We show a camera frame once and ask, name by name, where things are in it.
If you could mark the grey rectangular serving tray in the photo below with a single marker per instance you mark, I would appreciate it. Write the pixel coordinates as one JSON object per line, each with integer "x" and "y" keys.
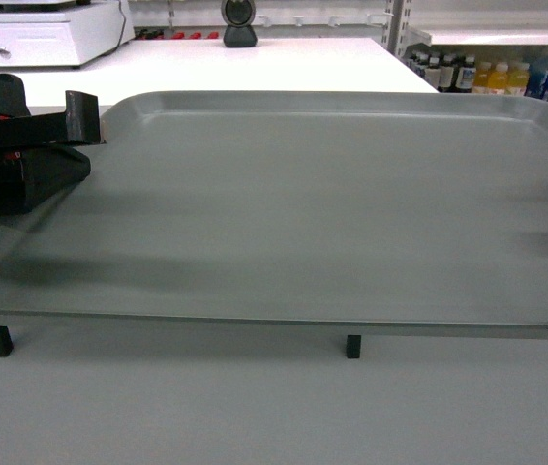
{"x": 364, "y": 213}

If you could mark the blue drink bottle left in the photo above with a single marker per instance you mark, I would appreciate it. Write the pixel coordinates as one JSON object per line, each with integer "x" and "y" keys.
{"x": 538, "y": 74}

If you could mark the orange juice bottle right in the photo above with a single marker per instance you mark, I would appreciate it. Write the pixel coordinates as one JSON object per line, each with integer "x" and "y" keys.
{"x": 518, "y": 79}

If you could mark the orange juice bottle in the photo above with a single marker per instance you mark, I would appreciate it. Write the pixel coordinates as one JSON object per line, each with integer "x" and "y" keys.
{"x": 498, "y": 79}
{"x": 480, "y": 83}
{"x": 518, "y": 79}

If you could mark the orange juice bottle front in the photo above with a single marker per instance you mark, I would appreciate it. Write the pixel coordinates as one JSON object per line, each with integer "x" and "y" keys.
{"x": 498, "y": 79}

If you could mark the orange juice bottle back left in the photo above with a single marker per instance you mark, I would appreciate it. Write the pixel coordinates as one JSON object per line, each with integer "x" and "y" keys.
{"x": 480, "y": 83}

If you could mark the dark tea bottle blue label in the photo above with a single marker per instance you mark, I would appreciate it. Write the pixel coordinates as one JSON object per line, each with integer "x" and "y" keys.
{"x": 466, "y": 75}

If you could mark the white cash register drawer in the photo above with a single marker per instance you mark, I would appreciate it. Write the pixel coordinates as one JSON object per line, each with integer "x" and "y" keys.
{"x": 61, "y": 33}

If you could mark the red cap bottles row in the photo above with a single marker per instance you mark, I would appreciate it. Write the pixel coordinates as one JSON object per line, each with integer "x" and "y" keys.
{"x": 167, "y": 34}

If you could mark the dark tea bottle middle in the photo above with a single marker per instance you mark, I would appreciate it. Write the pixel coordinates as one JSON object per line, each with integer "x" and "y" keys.
{"x": 448, "y": 72}

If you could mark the dark tea bottle left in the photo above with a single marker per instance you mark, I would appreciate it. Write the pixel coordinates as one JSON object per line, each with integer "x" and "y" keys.
{"x": 432, "y": 72}

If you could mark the white upper shelf board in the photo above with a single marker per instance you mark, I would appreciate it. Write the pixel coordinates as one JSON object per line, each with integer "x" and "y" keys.
{"x": 476, "y": 36}

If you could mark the black round barcode scanner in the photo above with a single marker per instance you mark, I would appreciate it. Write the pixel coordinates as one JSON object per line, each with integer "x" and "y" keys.
{"x": 239, "y": 16}

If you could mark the white slotted shelf upright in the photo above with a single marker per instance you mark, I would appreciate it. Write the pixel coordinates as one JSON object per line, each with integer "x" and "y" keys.
{"x": 394, "y": 10}

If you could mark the black table leg lower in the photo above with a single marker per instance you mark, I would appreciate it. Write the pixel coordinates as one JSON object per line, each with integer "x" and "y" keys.
{"x": 353, "y": 346}

